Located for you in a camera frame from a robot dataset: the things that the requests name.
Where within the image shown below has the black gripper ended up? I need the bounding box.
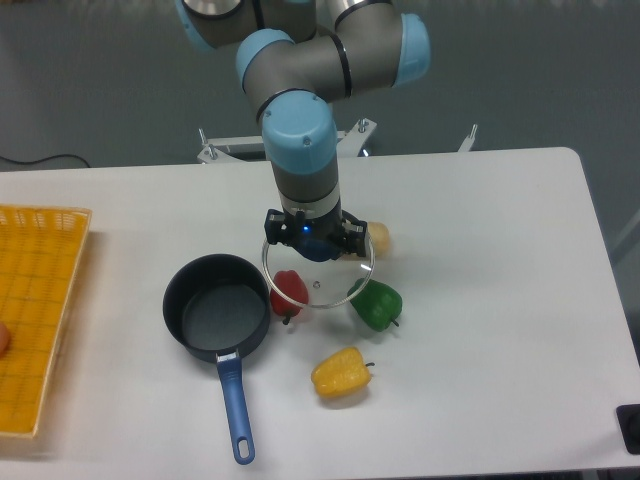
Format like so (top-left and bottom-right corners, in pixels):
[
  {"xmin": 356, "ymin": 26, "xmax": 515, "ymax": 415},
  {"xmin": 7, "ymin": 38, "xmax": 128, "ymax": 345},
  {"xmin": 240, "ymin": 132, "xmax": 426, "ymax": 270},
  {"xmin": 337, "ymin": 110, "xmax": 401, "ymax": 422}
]
[{"xmin": 264, "ymin": 203, "xmax": 368, "ymax": 257}]

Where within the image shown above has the glass lid with blue knob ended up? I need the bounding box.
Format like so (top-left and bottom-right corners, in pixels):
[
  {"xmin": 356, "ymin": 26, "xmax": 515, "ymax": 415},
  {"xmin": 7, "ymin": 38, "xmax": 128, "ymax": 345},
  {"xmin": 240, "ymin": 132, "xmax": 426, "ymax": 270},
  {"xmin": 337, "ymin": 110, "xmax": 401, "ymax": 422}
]
[{"xmin": 261, "ymin": 234, "xmax": 376, "ymax": 309}]

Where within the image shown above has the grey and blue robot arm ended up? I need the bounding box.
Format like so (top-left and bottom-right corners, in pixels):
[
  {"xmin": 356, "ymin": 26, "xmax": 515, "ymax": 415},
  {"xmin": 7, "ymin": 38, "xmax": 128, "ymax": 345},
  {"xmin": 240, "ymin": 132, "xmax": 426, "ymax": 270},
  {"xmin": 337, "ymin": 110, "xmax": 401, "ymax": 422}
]
[{"xmin": 176, "ymin": 1, "xmax": 431, "ymax": 262}]

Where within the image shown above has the red bell pepper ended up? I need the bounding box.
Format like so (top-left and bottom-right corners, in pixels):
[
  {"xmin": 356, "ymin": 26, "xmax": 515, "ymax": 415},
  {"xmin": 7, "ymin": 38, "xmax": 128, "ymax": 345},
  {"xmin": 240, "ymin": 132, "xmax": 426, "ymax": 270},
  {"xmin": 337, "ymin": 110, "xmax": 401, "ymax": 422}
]
[{"xmin": 270, "ymin": 270, "xmax": 309, "ymax": 325}]

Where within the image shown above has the beige bread loaf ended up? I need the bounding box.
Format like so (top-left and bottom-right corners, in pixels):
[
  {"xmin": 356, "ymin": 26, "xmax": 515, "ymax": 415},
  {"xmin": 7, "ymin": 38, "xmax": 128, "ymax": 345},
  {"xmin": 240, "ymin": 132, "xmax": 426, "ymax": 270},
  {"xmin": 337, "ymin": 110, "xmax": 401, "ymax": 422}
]
[{"xmin": 367, "ymin": 221, "xmax": 391, "ymax": 258}]

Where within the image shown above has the green bell pepper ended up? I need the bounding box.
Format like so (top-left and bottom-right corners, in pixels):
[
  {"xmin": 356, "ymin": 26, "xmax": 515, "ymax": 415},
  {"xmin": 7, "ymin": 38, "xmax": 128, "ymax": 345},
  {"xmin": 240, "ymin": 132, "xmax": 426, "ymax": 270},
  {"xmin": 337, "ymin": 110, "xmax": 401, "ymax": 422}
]
[{"xmin": 348, "ymin": 278, "xmax": 403, "ymax": 332}]

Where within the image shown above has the yellow bell pepper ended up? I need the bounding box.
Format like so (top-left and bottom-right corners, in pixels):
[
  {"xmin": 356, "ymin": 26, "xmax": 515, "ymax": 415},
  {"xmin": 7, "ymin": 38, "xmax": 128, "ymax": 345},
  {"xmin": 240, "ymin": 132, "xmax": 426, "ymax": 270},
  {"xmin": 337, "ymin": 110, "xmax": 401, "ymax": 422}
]
[{"xmin": 311, "ymin": 347, "xmax": 375, "ymax": 399}]

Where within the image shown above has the yellow woven basket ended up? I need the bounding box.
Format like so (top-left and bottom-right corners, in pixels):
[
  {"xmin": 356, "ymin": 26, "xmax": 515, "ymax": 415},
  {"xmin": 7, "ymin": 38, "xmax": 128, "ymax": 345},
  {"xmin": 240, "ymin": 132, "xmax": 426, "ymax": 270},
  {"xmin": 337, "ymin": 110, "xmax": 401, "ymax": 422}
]
[{"xmin": 1, "ymin": 204, "xmax": 92, "ymax": 438}]

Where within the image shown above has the orange round item in basket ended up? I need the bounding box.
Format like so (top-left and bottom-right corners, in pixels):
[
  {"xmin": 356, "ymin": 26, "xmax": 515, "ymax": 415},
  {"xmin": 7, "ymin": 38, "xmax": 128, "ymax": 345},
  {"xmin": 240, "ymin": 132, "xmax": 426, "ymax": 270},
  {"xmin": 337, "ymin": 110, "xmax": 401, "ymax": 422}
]
[{"xmin": 0, "ymin": 322, "xmax": 11, "ymax": 355}]

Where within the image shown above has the black device at table edge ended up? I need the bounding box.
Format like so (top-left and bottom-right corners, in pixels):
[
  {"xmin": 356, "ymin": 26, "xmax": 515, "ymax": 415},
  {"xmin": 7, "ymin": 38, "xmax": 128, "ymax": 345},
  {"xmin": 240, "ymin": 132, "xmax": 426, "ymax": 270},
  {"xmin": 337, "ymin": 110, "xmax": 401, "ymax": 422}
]
[{"xmin": 616, "ymin": 404, "xmax": 640, "ymax": 455}]

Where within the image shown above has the dark saucepan with blue handle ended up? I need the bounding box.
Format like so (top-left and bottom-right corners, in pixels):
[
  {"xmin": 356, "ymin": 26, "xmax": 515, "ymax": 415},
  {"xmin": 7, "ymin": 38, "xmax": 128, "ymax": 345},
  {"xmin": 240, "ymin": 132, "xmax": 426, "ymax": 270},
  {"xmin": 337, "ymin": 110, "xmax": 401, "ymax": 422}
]
[{"xmin": 162, "ymin": 254, "xmax": 270, "ymax": 465}]

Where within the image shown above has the white metal bracket right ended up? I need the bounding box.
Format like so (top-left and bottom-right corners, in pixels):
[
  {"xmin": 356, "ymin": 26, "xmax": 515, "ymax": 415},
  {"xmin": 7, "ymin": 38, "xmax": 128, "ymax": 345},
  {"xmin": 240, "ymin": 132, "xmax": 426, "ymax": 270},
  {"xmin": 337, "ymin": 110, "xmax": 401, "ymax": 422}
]
[{"xmin": 458, "ymin": 123, "xmax": 478, "ymax": 153}]

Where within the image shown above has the black cable on floor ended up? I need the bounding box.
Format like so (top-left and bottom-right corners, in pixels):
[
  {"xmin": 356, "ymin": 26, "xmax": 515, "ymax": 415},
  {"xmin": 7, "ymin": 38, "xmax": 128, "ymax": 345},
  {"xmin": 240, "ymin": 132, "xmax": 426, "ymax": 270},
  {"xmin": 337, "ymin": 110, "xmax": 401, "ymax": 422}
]
[{"xmin": 0, "ymin": 153, "xmax": 92, "ymax": 169}]

